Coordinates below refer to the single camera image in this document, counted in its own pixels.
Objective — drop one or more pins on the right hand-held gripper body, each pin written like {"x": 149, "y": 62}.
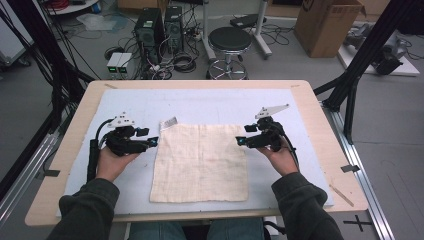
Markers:
{"x": 268, "y": 136}

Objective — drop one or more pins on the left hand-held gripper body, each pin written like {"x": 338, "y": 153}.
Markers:
{"x": 123, "y": 143}

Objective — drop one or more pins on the cream cloth towel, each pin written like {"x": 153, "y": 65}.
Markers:
{"x": 200, "y": 163}

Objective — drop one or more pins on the person's left hand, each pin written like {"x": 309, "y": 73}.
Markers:
{"x": 111, "y": 165}

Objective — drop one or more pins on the person's right hand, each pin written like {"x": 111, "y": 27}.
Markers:
{"x": 283, "y": 161}

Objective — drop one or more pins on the white foam mat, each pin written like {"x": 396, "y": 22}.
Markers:
{"x": 200, "y": 106}

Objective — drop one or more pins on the white power supply unit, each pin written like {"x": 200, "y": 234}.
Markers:
{"x": 125, "y": 64}
{"x": 113, "y": 63}

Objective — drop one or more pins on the black tape piece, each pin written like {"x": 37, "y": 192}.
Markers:
{"x": 350, "y": 168}
{"x": 50, "y": 173}

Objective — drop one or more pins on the person's right leg in jeans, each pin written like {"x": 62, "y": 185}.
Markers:
{"x": 236, "y": 230}

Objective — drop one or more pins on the person's leg in jeans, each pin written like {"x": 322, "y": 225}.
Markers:
{"x": 236, "y": 230}
{"x": 156, "y": 231}

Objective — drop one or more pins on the person's left leg in jeans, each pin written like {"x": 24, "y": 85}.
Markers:
{"x": 156, "y": 231}

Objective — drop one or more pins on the black round stool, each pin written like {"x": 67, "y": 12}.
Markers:
{"x": 230, "y": 38}

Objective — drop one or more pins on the thin wooden stick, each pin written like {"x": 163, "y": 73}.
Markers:
{"x": 341, "y": 195}

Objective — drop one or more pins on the large black computer tower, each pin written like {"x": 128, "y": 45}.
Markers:
{"x": 148, "y": 33}

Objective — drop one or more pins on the flat black device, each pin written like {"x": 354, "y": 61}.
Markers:
{"x": 246, "y": 20}

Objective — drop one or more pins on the slim black computer tower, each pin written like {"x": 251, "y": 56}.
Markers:
{"x": 174, "y": 26}

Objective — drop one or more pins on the clear plastic bag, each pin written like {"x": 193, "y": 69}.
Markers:
{"x": 96, "y": 21}

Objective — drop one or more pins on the brown cardboard box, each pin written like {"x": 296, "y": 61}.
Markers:
{"x": 328, "y": 30}

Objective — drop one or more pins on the black tape cross mark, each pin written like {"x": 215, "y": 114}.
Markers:
{"x": 357, "y": 222}

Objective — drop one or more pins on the grey robot part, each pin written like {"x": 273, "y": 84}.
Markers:
{"x": 358, "y": 35}

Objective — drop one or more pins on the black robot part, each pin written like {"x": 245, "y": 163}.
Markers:
{"x": 386, "y": 61}

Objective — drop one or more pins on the white round table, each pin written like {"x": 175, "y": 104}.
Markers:
{"x": 73, "y": 7}

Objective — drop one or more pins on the white board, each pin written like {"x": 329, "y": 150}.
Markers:
{"x": 410, "y": 68}

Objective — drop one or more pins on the aluminium rail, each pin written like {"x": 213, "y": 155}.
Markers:
{"x": 360, "y": 166}
{"x": 30, "y": 170}

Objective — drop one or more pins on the black metal frame stand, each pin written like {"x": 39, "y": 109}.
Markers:
{"x": 363, "y": 56}

